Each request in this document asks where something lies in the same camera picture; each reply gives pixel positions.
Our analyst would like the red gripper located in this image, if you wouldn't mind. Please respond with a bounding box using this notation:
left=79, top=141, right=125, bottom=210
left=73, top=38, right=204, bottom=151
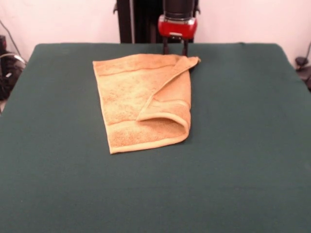
left=157, top=15, right=199, bottom=56

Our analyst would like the orange terry towel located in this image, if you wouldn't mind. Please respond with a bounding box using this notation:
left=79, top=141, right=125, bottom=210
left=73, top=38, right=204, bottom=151
left=92, top=53, right=202, bottom=155

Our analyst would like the grey round-headed stand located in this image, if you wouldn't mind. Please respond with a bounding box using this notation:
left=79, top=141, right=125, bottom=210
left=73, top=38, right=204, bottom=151
left=294, top=56, right=311, bottom=92

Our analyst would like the dark green table cloth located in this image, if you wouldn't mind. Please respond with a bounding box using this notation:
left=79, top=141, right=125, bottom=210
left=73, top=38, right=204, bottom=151
left=0, top=42, right=311, bottom=233

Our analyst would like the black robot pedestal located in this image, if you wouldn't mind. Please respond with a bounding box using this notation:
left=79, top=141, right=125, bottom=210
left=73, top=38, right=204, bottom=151
left=113, top=0, right=202, bottom=44

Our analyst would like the thin grey cable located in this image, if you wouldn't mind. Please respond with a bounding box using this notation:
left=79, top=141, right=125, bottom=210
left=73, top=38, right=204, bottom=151
left=0, top=19, right=27, bottom=65

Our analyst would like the black stand base with cables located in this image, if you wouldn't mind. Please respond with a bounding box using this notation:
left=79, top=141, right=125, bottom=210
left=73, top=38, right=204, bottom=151
left=0, top=35, right=27, bottom=100

